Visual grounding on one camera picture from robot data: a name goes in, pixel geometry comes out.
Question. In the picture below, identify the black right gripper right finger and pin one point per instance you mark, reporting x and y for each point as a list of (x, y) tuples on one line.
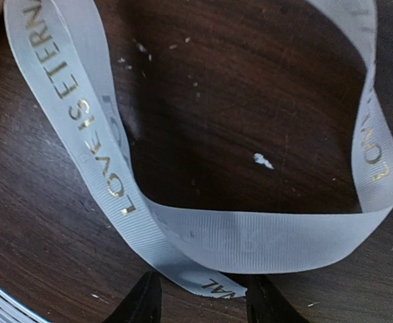
[(265, 303)]

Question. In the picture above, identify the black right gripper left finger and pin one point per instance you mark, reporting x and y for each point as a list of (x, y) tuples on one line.
[(143, 303)]

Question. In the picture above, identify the white ribbon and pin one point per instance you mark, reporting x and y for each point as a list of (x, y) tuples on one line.
[(61, 50)]

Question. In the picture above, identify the front aluminium rail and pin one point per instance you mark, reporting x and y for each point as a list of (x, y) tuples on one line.
[(12, 311)]

